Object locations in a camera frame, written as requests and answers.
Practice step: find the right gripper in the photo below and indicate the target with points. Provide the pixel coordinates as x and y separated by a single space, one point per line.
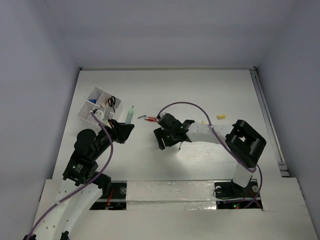
160 132

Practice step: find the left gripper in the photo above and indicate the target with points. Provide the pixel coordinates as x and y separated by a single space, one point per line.
121 130

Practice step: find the green highlighter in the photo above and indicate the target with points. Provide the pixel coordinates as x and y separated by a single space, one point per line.
130 115

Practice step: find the black handled scissors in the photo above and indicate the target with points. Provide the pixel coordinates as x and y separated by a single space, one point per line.
111 102

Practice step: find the blue correction fluid bottle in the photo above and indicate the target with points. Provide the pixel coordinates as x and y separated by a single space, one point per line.
94 101

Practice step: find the yellow highlighter cap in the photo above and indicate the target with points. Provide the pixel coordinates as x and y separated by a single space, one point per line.
221 116

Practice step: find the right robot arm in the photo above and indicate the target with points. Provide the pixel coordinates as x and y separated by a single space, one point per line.
240 140

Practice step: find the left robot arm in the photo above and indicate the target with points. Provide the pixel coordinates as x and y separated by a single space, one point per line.
82 185

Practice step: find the red gel pen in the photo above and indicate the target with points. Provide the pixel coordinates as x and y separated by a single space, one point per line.
154 120

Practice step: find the white compartment organizer box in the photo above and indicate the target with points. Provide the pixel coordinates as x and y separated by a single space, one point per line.
102 97

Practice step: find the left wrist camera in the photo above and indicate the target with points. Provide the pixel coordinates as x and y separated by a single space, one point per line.
102 114

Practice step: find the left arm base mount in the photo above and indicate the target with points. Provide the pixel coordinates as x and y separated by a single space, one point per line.
113 194

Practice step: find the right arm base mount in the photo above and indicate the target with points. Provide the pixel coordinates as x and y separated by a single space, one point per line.
230 196

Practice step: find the aluminium side rail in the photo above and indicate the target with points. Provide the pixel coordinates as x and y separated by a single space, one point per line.
282 165

